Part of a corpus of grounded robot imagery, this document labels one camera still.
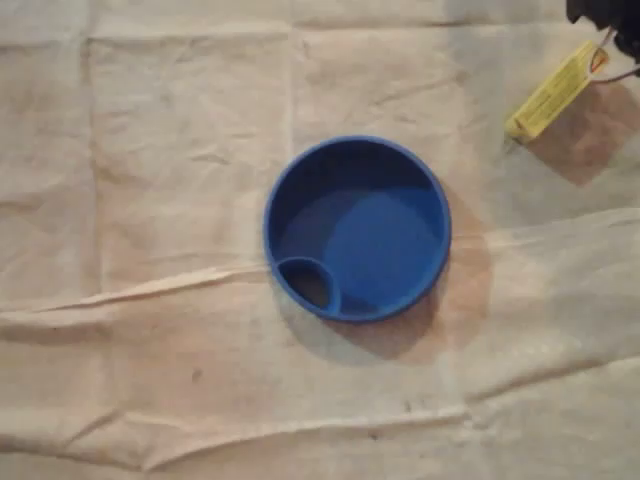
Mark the yellow rectangular block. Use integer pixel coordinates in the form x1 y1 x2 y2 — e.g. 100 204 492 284
504 40 610 141

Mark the blue round plastic bowl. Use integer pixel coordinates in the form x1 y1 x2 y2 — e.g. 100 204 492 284
263 133 454 325

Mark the white creased tablecloth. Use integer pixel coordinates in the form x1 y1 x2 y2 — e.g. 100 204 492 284
0 0 640 480

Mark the white red servo cable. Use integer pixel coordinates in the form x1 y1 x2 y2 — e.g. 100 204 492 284
591 27 640 85

